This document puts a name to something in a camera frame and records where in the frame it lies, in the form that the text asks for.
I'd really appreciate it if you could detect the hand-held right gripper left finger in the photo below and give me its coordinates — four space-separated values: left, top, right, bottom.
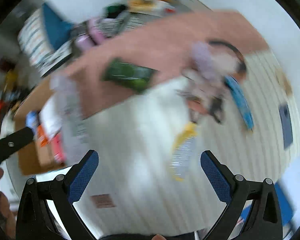
16 149 99 240

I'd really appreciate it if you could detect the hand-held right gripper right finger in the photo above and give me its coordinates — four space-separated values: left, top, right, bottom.
200 150 283 240

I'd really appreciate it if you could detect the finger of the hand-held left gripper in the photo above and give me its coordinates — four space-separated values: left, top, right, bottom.
0 126 35 167

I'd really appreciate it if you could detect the person's left hand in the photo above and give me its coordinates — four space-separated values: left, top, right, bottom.
0 167 17 240

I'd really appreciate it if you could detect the cardboard box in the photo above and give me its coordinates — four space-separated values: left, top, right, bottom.
13 77 68 176

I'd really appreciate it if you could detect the brown fabric label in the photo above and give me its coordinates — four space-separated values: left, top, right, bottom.
90 194 116 209

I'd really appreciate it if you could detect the orange packet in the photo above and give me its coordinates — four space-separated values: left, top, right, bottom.
37 124 49 148

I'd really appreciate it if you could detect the pink red packet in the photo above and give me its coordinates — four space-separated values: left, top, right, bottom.
52 132 67 163

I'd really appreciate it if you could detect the yellow and clear packet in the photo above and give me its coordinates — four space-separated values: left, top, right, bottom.
170 122 200 182

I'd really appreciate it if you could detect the white grey plastic packet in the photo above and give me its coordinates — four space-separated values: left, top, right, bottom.
51 76 90 157

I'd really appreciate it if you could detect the blue flat box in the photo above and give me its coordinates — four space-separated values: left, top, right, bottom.
272 180 296 228

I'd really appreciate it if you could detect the white ribbed bed cover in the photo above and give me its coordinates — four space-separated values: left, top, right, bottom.
71 50 300 238

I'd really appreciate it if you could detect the dark tangled small clutter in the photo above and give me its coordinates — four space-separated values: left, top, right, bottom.
179 74 226 124

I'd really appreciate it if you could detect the blue packet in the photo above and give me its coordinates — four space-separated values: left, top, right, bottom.
224 76 255 131

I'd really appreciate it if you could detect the dark purple flat card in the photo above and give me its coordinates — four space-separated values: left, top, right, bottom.
278 103 294 150

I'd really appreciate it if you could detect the green packet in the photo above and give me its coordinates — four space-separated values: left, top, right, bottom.
101 58 157 95

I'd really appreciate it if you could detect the purple fluffy cloth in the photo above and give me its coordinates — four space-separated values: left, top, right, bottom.
189 42 217 82

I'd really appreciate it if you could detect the blue pillow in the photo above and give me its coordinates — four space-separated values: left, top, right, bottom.
41 3 75 52

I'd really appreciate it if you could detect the pink purple bottle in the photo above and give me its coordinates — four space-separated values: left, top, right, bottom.
76 18 108 51

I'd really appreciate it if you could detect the pink blanket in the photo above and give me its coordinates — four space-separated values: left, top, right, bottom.
62 10 270 121

